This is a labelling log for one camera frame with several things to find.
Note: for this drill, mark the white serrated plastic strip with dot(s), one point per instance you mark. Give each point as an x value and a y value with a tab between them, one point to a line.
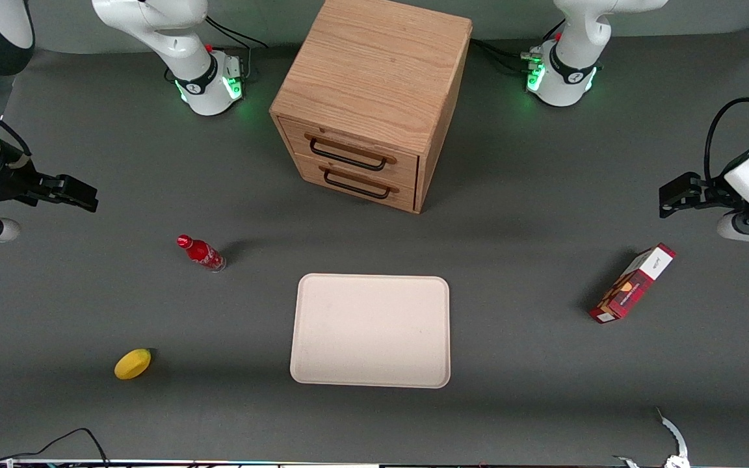
673	432

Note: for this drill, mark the red plaid shortbread box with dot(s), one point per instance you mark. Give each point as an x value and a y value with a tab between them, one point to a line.
631	286

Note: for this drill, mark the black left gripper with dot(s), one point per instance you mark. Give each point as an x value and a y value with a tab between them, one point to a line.
706	193

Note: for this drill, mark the yellow lemon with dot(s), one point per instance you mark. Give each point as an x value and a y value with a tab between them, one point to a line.
132	364

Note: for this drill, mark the red coke bottle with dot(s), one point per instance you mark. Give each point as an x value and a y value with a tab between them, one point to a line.
203	253

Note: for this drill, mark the wooden two-drawer cabinet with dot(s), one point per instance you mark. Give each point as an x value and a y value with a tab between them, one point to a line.
374	71

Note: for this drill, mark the wooden drawer front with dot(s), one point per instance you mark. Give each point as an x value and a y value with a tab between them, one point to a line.
361	192
348	146

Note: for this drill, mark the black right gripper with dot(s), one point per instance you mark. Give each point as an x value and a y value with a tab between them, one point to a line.
15	182

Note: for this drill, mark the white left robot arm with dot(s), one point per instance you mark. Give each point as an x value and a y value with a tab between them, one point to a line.
576	39

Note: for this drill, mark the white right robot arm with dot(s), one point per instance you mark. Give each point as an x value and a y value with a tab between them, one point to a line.
179	39

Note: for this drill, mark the beige rectangular tray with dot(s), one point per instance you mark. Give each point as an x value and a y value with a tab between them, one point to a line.
371	331

